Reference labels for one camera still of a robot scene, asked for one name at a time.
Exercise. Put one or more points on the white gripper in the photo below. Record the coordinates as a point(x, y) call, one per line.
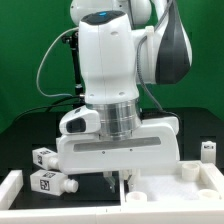
point(152, 145)

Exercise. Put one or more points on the white square table top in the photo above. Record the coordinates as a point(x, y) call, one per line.
point(186, 181)

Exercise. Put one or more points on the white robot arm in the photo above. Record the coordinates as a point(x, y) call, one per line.
point(108, 133)

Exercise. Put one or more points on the white U-shaped fence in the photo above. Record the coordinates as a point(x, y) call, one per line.
point(183, 212)

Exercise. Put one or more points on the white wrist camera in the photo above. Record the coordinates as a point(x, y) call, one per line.
point(80, 120)

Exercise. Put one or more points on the black camera stand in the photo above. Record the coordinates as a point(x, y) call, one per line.
point(72, 41)

